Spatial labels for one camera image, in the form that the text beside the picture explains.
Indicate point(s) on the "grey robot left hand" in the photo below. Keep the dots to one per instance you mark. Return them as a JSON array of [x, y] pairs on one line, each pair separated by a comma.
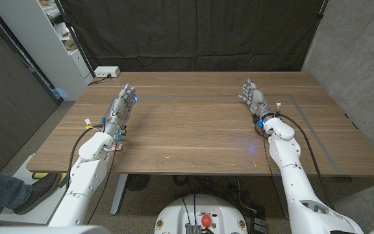
[[119, 110]]

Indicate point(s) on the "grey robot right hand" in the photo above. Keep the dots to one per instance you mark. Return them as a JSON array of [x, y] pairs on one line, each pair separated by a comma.
[[257, 99]]

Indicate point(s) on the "white toothpaste tube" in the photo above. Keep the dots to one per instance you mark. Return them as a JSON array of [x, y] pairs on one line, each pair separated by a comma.
[[119, 148]]

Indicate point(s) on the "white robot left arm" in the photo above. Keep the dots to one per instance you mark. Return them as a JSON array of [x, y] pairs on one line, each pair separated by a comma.
[[83, 182]]

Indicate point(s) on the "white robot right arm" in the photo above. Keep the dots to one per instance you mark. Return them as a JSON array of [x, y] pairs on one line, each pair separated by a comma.
[[294, 182]]

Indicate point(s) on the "white power strip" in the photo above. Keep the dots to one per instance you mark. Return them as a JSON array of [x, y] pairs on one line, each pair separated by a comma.
[[106, 71]]

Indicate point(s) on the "grey tape rectangle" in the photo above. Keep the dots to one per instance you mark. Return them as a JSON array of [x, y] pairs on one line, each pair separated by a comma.
[[200, 96]]

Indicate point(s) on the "round black floor fan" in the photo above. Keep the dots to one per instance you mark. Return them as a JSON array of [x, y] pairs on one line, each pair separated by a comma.
[[138, 182]]

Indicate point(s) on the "black stand pole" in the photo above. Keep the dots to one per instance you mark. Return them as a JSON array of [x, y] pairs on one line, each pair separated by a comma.
[[321, 9], [76, 42]]

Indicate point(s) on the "small cardboard box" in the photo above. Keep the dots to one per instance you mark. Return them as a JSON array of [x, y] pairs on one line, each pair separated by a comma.
[[69, 44]]

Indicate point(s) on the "black fabric curtain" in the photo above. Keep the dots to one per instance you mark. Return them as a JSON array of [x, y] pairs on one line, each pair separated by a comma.
[[193, 32]]

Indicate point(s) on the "white shelf cabinet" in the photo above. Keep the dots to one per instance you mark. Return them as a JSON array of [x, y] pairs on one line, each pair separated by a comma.
[[44, 48]]

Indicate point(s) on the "yellow floor object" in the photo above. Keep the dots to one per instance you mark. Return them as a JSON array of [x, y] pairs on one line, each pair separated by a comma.
[[39, 175]]

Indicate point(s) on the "dark brown shoe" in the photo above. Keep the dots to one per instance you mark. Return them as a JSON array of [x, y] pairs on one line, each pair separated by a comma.
[[37, 193]]

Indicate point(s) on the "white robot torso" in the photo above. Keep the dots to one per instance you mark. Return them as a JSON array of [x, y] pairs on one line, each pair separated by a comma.
[[200, 208]]

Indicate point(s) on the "black floor power box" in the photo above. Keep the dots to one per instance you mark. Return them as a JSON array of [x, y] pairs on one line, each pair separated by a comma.
[[258, 224]]

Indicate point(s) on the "white floor board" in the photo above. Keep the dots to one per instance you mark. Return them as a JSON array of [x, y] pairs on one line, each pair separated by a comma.
[[41, 216]]

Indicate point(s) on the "red emergency stop button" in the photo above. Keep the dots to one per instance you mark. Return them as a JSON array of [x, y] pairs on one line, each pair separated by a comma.
[[206, 221]]

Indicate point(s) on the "grey finned metal box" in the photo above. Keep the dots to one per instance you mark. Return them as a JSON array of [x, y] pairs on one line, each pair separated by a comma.
[[193, 229]]

